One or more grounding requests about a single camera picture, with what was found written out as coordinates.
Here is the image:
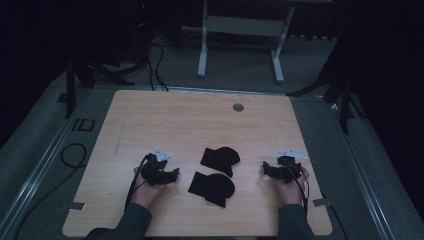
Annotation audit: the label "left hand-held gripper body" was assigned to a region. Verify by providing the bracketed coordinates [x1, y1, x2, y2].
[140, 147, 175, 183]

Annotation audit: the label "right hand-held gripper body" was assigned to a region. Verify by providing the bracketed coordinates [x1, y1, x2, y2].
[273, 148, 309, 184]

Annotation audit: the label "person's left hand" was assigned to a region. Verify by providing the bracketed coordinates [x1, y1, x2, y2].
[129, 166, 168, 210]

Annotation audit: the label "person's right hand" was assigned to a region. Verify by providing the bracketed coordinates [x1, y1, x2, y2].
[270, 165, 311, 206]

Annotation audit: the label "black sock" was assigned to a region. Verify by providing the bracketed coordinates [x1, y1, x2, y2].
[187, 171, 236, 209]
[200, 146, 241, 178]

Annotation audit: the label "black tape floor marks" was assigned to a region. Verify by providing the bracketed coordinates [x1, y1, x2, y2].
[71, 117, 97, 132]

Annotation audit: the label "black tripod stand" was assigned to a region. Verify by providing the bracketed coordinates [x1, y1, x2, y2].
[286, 33, 366, 135]
[63, 19, 149, 120]

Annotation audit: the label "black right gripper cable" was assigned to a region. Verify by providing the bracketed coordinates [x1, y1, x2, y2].
[285, 162, 310, 218]

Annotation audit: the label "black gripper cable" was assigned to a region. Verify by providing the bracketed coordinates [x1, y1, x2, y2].
[285, 162, 310, 218]
[124, 154, 150, 215]

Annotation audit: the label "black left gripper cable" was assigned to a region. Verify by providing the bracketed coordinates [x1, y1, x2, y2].
[124, 154, 150, 215]

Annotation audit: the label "thin black floor cable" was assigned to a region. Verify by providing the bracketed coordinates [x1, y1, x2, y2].
[320, 191, 350, 240]

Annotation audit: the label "black floor cable loop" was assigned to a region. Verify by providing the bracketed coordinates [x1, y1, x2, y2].
[12, 142, 88, 240]

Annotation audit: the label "black floor cables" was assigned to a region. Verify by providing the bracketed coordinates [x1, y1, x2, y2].
[145, 34, 170, 92]

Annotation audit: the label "white desk frame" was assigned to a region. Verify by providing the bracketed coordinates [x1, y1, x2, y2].
[181, 0, 297, 84]

